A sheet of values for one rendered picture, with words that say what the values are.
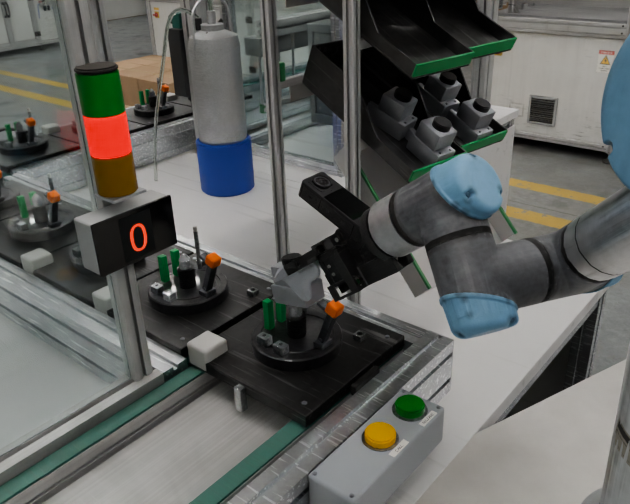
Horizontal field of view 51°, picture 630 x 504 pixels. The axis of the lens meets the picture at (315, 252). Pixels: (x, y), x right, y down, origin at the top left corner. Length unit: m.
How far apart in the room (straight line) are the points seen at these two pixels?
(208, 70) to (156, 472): 1.15
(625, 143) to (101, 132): 0.59
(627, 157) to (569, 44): 4.50
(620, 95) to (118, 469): 0.76
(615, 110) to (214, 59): 1.46
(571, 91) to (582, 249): 4.24
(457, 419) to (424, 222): 0.43
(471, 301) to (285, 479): 0.32
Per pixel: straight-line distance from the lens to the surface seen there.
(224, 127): 1.85
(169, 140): 2.29
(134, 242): 0.88
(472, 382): 1.16
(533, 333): 1.30
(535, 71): 5.02
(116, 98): 0.83
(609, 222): 0.70
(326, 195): 0.86
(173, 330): 1.11
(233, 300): 1.17
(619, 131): 0.43
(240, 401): 0.98
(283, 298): 0.98
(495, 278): 0.72
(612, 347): 2.91
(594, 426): 1.12
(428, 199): 0.74
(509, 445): 1.06
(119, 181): 0.85
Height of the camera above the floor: 1.56
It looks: 27 degrees down
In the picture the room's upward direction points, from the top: 2 degrees counter-clockwise
